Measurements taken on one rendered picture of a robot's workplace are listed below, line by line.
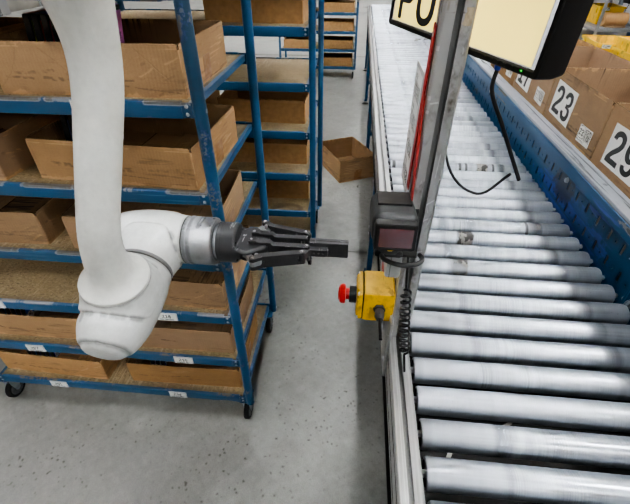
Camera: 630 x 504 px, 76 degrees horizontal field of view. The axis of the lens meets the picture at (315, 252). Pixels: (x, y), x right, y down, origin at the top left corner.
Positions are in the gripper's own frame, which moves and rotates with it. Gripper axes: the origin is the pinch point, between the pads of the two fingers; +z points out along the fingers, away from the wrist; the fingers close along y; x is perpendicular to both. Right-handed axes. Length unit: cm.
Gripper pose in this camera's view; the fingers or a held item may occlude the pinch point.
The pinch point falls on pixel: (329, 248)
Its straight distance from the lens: 73.1
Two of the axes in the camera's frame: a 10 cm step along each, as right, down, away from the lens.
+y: 1.0, -6.1, 7.9
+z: 10.0, 0.6, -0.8
